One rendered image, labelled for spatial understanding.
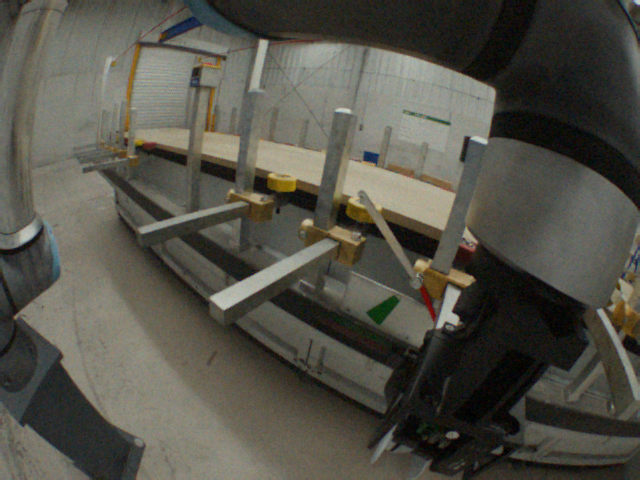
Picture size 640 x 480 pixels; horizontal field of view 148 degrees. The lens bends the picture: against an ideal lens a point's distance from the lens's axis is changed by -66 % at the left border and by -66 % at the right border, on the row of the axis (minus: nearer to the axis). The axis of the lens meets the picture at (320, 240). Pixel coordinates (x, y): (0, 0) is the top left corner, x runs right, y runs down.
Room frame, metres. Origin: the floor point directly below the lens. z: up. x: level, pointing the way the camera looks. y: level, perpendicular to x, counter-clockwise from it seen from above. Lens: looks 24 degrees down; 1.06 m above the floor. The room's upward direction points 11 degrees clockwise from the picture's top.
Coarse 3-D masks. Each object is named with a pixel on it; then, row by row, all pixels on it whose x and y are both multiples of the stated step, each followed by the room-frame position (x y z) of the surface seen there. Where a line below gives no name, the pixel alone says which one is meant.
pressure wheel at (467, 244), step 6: (462, 240) 0.49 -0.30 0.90; (468, 240) 0.47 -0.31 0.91; (462, 246) 0.44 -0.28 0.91; (468, 246) 0.45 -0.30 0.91; (474, 246) 0.46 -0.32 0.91; (462, 252) 0.44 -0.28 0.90; (468, 252) 0.43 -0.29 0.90; (456, 258) 0.44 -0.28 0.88; (462, 258) 0.44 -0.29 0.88; (468, 258) 0.43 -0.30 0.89; (462, 264) 0.46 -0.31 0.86; (468, 264) 0.43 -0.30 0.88
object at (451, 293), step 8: (456, 264) 0.45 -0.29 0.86; (464, 264) 0.46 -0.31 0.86; (464, 272) 0.42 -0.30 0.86; (448, 288) 0.35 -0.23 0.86; (456, 288) 0.35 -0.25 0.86; (448, 296) 0.32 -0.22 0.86; (456, 296) 0.33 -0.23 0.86; (440, 304) 0.33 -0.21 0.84; (448, 304) 0.30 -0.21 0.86; (440, 312) 0.28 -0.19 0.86; (448, 312) 0.28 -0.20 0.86; (440, 320) 0.26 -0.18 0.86; (448, 320) 0.26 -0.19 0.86; (456, 320) 0.26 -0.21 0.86; (432, 328) 0.27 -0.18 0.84
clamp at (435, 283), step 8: (416, 264) 0.41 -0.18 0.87; (424, 264) 0.41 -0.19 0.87; (424, 272) 0.39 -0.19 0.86; (432, 272) 0.38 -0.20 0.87; (440, 272) 0.38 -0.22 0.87; (448, 272) 0.39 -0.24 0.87; (456, 272) 0.39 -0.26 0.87; (432, 280) 0.38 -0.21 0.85; (440, 280) 0.37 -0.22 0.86; (448, 280) 0.37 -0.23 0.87; (456, 280) 0.36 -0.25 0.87; (464, 280) 0.37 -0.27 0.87; (432, 288) 0.38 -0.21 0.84; (440, 288) 0.37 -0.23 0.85; (432, 296) 0.38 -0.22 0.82; (440, 296) 0.37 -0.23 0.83
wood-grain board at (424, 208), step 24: (168, 144) 1.15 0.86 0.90; (216, 144) 1.30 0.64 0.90; (264, 144) 1.58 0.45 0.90; (264, 168) 0.81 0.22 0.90; (288, 168) 0.88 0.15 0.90; (312, 168) 0.96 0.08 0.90; (360, 168) 1.25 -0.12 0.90; (312, 192) 0.71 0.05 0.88; (384, 192) 0.80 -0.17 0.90; (408, 192) 0.90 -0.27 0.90; (432, 192) 1.06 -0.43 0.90; (384, 216) 0.61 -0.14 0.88; (408, 216) 0.58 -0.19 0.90; (432, 216) 0.64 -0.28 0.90; (624, 288) 0.49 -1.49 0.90
